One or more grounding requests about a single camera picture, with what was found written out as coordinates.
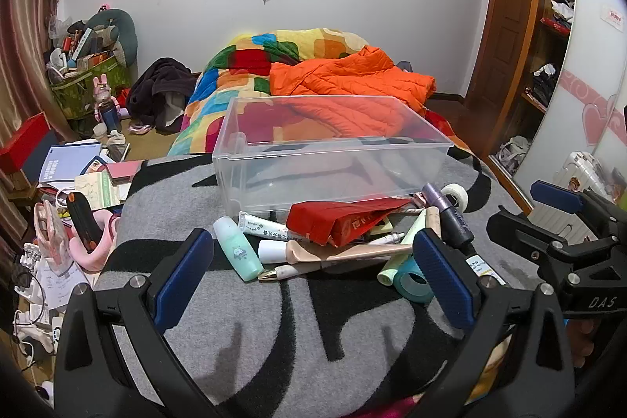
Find white box yellow label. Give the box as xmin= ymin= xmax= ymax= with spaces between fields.
xmin=463 ymin=254 xmax=501 ymax=290

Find pale green tube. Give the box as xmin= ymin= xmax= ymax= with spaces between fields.
xmin=377 ymin=207 xmax=442 ymax=286

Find white printed tube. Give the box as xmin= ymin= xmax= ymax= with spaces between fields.
xmin=238 ymin=211 xmax=295 ymax=243

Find wooden door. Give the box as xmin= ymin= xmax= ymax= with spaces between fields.
xmin=463 ymin=0 xmax=542 ymax=164

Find pink transparent bag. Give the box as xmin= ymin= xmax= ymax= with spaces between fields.
xmin=32 ymin=201 xmax=75 ymax=275

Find teal tape roll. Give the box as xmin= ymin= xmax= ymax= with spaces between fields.
xmin=394 ymin=259 xmax=437 ymax=304

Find pink headphone stand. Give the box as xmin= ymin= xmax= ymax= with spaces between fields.
xmin=70 ymin=209 xmax=123 ymax=273

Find dark blue box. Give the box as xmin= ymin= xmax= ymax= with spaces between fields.
xmin=24 ymin=131 xmax=60 ymax=185

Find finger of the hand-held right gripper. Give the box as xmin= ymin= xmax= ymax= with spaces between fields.
xmin=486 ymin=204 xmax=619 ymax=282
xmin=530 ymin=179 xmax=613 ymax=215

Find red packet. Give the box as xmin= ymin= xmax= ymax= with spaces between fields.
xmin=285 ymin=197 xmax=415 ymax=247

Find wooden wardrobe shelf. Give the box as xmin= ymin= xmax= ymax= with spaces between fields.
xmin=519 ymin=0 xmax=576 ymax=115

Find orange down jacket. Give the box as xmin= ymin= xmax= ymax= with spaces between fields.
xmin=268 ymin=46 xmax=437 ymax=118

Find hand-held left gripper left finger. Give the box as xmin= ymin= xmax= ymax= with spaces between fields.
xmin=53 ymin=228 xmax=221 ymax=418

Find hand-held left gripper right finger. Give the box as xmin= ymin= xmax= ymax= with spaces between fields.
xmin=413 ymin=228 xmax=576 ymax=418

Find green storage bag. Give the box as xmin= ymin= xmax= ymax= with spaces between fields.
xmin=48 ymin=52 xmax=132 ymax=121

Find pink bunny toy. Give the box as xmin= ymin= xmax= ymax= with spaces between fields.
xmin=93 ymin=75 xmax=118 ymax=110

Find white bandage roll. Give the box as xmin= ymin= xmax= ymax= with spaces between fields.
xmin=441 ymin=184 xmax=471 ymax=211

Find colourful patchwork quilt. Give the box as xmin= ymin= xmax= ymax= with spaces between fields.
xmin=168 ymin=27 xmax=486 ymax=164

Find white power strip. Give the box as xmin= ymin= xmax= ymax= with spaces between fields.
xmin=11 ymin=252 xmax=62 ymax=353

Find blue white booklet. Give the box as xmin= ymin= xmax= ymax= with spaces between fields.
xmin=39 ymin=142 xmax=102 ymax=184

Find striped curtain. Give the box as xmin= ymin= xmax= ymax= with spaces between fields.
xmin=0 ymin=0 xmax=94 ymax=223

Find dark blue bottle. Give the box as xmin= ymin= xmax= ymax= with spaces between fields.
xmin=100 ymin=102 xmax=123 ymax=133

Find wooden stick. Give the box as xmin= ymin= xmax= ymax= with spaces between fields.
xmin=258 ymin=260 xmax=346 ymax=283

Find small green bottle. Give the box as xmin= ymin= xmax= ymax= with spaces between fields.
xmin=213 ymin=216 xmax=265 ymax=282

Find paper sheets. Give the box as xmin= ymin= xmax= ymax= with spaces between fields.
xmin=36 ymin=260 xmax=92 ymax=312

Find green white booklet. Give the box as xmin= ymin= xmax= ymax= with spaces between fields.
xmin=73 ymin=172 xmax=132 ymax=212

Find white cap beige tube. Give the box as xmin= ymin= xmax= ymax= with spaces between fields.
xmin=258 ymin=239 xmax=417 ymax=265

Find person's right hand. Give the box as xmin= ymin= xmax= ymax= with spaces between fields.
xmin=565 ymin=317 xmax=598 ymax=367

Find clear plastic box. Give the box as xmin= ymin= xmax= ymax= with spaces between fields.
xmin=212 ymin=96 xmax=454 ymax=218

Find grey-green neck pillow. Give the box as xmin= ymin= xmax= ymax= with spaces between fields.
xmin=73 ymin=9 xmax=139 ymax=67

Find grey black patterned blanket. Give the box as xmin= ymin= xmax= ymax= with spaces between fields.
xmin=93 ymin=151 xmax=554 ymax=418

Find red box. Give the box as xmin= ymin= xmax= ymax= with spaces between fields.
xmin=0 ymin=113 xmax=51 ymax=172

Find black orange device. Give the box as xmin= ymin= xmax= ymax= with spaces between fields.
xmin=66 ymin=191 xmax=105 ymax=253

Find white wardrobe sliding door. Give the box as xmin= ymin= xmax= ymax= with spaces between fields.
xmin=512 ymin=0 xmax=627 ymax=203

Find pink book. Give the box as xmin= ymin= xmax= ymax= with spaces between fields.
xmin=104 ymin=160 xmax=144 ymax=182

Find purple mascara tube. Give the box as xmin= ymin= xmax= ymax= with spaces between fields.
xmin=422 ymin=183 xmax=475 ymax=248

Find dark clothes pile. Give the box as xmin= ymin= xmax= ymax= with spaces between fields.
xmin=126 ymin=58 xmax=198 ymax=133

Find white suitcase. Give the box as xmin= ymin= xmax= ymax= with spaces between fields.
xmin=553 ymin=150 xmax=615 ymax=203

